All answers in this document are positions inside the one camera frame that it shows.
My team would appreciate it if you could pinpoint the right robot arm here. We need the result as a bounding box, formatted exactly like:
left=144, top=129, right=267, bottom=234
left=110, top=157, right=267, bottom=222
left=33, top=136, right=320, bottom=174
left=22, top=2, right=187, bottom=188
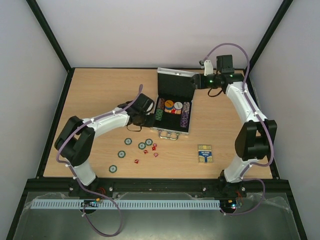
left=192, top=55, right=277, bottom=196

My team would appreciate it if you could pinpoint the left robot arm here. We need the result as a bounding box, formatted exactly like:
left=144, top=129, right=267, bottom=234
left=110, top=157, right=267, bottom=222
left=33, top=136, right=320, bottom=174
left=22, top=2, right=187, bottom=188
left=54, top=93, right=155, bottom=187

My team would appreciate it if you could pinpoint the green poker chip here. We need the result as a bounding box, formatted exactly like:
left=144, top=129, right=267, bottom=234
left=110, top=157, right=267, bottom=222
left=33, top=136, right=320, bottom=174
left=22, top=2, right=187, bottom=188
left=145, top=138, right=153, bottom=146
left=108, top=165, right=118, bottom=173
left=117, top=150, right=126, bottom=158
left=138, top=142, right=146, bottom=150
left=124, top=138, right=132, bottom=145

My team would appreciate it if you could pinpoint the purple chip stack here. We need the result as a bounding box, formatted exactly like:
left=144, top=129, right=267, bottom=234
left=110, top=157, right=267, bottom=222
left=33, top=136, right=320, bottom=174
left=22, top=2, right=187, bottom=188
left=180, top=102, right=191, bottom=128

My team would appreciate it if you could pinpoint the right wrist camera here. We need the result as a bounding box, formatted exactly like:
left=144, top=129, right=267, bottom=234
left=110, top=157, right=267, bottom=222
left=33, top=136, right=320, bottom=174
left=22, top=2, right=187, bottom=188
left=199, top=59, right=214, bottom=77

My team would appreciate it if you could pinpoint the black frame rail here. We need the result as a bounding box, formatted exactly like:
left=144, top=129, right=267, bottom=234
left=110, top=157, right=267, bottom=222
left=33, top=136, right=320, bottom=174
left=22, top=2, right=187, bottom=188
left=24, top=177, right=291, bottom=198

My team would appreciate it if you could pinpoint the grey slotted cable duct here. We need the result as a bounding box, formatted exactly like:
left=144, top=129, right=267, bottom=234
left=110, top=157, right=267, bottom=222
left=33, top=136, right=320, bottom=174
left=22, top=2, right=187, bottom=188
left=30, top=199, right=221, bottom=210

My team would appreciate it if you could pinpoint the purple cable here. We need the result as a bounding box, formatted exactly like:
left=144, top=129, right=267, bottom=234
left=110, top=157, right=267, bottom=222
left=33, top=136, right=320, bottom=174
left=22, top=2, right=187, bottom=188
left=206, top=42, right=275, bottom=216
left=56, top=84, right=145, bottom=237

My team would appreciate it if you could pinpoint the orange dealer button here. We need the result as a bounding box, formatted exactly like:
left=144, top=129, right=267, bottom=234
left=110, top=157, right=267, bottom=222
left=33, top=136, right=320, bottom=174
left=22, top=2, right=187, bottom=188
left=164, top=100, right=175, bottom=110

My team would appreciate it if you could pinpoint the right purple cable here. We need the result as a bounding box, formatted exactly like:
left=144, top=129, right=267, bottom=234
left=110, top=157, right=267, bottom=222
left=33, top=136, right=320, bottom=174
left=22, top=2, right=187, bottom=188
left=206, top=42, right=275, bottom=216

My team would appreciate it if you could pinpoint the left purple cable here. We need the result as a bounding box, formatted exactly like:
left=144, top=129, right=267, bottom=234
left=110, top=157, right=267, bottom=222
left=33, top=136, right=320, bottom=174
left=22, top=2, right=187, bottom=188
left=56, top=84, right=145, bottom=237

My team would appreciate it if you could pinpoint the playing card box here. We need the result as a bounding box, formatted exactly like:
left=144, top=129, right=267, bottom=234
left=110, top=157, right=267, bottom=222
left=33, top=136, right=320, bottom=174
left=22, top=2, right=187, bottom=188
left=198, top=144, right=213, bottom=163

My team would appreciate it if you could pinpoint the aluminium poker case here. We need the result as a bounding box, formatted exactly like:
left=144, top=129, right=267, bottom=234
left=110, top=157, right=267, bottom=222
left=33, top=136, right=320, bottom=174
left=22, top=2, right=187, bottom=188
left=152, top=67, right=198, bottom=141

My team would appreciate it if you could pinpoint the green chip stack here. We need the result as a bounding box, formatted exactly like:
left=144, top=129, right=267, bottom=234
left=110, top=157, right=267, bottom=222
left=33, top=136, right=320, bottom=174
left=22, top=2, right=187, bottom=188
left=155, top=98, right=165, bottom=121

